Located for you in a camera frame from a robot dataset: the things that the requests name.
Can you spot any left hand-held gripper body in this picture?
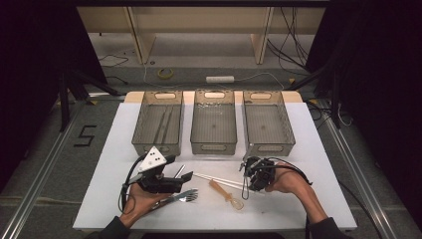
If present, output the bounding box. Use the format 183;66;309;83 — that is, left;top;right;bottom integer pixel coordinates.
127;145;185;194

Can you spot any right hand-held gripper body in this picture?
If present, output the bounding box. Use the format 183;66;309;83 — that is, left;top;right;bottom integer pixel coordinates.
238;142;277;193

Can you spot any silver metal fork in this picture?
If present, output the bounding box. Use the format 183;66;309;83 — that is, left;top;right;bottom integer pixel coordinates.
152;191;199;210

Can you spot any white plastic chopstick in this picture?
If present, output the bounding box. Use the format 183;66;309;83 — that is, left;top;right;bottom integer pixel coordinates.
197;176;265;196
193;172;247;186

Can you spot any orange translucent baby spoon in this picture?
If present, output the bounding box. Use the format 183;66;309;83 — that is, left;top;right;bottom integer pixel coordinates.
208;178;245;211

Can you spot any smoky transparent plastic bin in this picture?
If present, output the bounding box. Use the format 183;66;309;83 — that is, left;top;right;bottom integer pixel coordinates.
131;90;185;157
242;90;297;157
189;89;239;155

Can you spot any person's right hand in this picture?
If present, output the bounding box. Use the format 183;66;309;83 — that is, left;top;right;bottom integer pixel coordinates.
265;162;312;201

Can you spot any person's left hand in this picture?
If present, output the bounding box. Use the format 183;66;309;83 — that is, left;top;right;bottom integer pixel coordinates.
118;182;173;228

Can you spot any white table board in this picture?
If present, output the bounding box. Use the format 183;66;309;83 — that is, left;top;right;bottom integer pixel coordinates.
72;101;358;232

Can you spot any yellow tape roll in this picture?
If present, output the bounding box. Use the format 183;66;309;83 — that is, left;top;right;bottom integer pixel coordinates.
157;68;174;80

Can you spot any white power strip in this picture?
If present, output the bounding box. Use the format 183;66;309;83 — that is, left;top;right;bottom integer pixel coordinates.
205;75;236;84

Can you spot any black metal stand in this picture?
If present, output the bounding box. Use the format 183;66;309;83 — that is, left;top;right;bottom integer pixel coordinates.
58;68;122;133
287;56;342;129

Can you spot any beige wooden desk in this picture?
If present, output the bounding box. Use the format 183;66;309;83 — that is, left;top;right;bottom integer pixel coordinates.
76;6;326;66

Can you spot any black curtain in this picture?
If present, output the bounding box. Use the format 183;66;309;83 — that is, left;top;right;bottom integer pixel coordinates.
0;0;108;193
305;0;422;230

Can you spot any thin grey gripper cable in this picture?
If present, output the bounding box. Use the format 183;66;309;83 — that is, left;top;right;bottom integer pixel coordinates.
241;173;251;201

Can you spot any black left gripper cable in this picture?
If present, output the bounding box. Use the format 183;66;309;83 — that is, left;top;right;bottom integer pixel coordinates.
117;152;148;213

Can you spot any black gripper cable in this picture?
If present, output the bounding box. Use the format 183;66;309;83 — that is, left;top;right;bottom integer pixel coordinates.
265;157;315;187
117;152;148;213

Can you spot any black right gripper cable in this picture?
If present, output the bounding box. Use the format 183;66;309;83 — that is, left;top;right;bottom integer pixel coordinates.
265;157;315;187

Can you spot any aluminium floor rail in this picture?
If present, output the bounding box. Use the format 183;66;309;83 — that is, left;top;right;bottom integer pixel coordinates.
0;99;88;239
310;99;399;239

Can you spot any long black cable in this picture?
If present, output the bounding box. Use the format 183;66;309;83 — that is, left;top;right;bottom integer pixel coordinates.
337;180;384;239

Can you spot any thin black cable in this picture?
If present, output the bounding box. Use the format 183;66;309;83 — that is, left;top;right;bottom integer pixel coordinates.
98;54;129;68

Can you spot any black cable bundle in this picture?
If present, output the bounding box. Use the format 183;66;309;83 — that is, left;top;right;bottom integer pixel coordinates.
267;6;312;76

